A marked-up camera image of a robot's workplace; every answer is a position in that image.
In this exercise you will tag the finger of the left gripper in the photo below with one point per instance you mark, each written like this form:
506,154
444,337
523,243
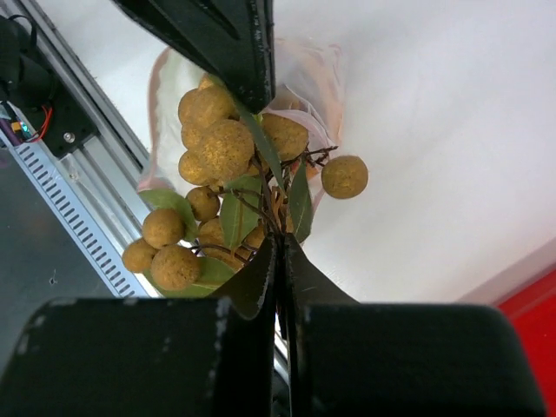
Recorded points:
230,39

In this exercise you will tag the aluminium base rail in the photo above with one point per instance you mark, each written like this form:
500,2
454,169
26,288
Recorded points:
104,171

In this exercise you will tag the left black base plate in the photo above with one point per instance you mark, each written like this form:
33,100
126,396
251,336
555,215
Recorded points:
51,109

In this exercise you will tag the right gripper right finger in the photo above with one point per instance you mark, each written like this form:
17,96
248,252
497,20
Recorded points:
348,358

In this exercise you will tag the longan fruit bunch toy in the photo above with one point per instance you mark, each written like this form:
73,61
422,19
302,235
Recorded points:
249,178

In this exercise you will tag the red plastic bin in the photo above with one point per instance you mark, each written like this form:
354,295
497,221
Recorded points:
532,312

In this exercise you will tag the white slotted cable duct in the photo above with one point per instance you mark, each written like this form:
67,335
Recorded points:
83,229

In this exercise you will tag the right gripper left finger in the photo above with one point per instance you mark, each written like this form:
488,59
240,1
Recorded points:
210,356

